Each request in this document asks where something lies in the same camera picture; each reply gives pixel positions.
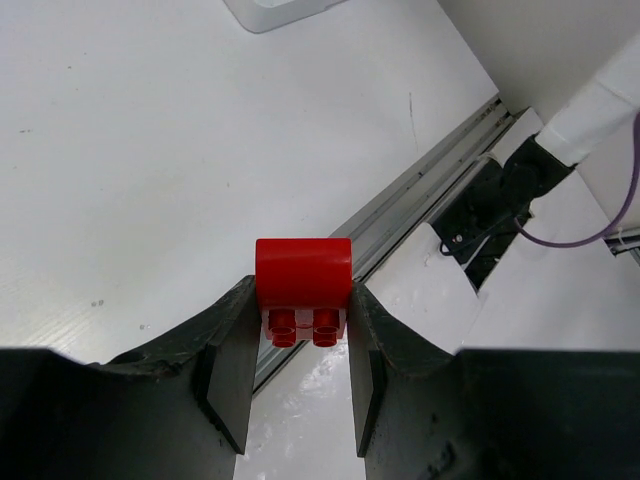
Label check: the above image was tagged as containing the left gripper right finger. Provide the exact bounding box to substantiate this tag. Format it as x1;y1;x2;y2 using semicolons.
348;283;639;479

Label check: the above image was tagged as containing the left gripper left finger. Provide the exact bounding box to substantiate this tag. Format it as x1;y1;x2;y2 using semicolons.
1;276;256;479

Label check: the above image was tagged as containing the red curved lego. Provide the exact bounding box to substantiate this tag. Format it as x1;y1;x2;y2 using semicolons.
255;238;353;349

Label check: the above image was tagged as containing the white divided tray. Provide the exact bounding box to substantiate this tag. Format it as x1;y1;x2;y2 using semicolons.
224;0;344;34

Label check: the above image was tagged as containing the aluminium rail frame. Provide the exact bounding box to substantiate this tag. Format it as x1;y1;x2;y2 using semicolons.
252;94;521;396

